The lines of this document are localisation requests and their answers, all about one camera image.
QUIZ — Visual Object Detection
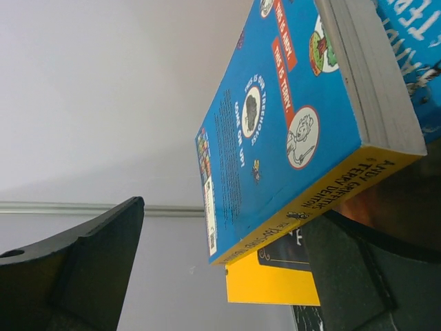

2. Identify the dark Tale of Two Cities book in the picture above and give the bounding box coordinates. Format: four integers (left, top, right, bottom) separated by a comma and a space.
256, 158, 441, 270

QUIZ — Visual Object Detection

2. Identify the yellow wooden shelf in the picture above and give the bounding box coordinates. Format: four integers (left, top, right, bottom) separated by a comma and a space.
225, 253, 320, 306

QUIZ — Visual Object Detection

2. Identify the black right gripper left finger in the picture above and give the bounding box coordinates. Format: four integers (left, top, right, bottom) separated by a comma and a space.
1, 197, 145, 330

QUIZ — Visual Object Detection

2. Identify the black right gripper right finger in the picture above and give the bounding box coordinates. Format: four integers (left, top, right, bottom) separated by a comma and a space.
301, 211, 440, 330

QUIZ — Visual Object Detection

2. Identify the blue 130-Storey Treehouse book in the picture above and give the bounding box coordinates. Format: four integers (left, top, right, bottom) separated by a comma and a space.
195, 1, 427, 265

